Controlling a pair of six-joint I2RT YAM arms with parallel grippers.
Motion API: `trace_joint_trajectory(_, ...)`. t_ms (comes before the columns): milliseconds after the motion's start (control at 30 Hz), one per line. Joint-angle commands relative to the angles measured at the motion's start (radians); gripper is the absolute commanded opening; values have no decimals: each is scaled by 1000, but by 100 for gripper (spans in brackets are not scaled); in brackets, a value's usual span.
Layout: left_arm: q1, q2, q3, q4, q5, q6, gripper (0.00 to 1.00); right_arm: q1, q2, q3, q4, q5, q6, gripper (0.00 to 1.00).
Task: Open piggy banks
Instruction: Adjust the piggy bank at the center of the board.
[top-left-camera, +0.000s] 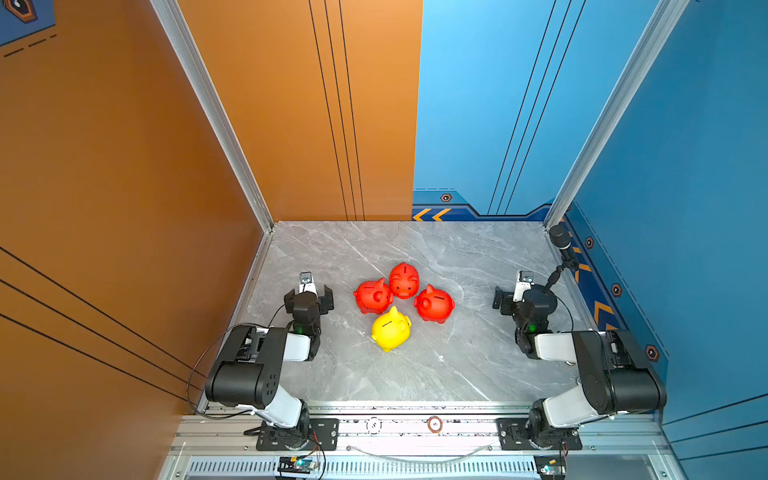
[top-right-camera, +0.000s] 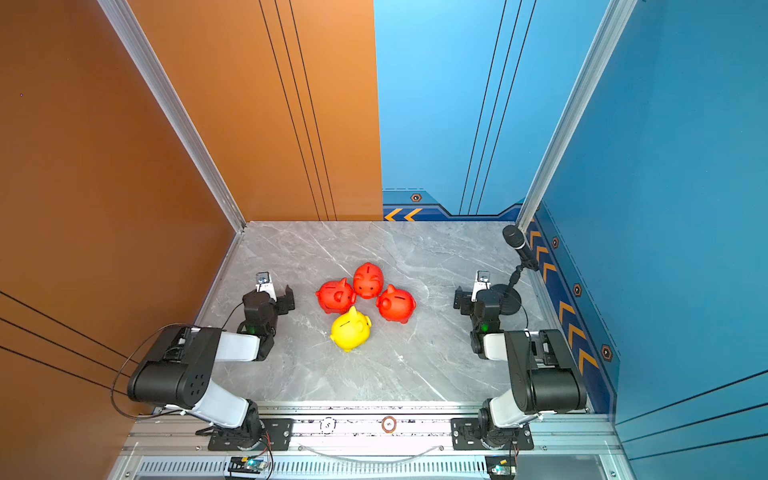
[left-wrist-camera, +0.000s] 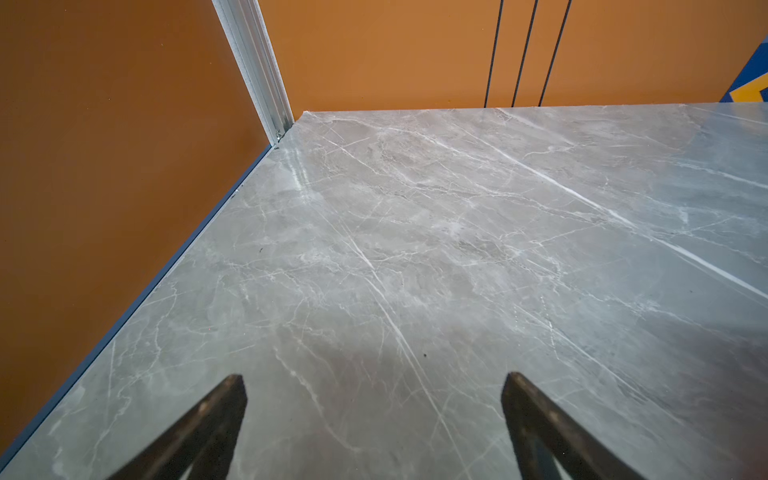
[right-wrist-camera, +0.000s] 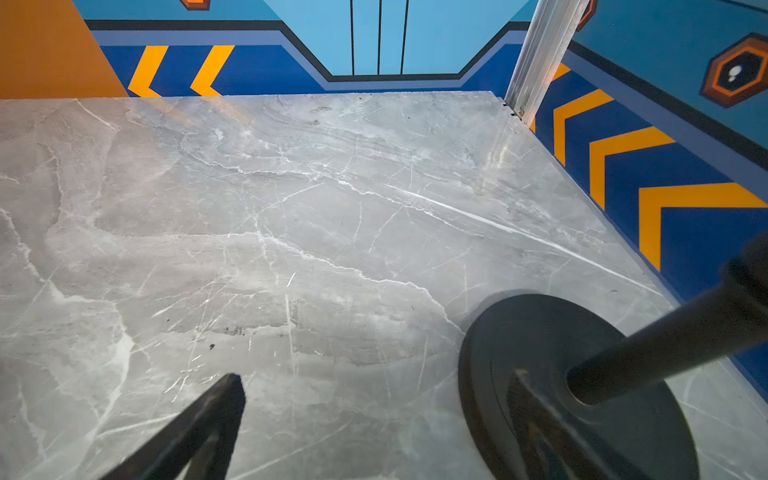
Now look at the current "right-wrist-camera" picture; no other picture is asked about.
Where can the aluminium corner post right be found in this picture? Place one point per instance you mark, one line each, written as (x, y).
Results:
(553, 25)

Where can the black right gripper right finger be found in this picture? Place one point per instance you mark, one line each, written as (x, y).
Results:
(550, 445)

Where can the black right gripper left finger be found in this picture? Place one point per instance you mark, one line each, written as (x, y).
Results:
(197, 444)

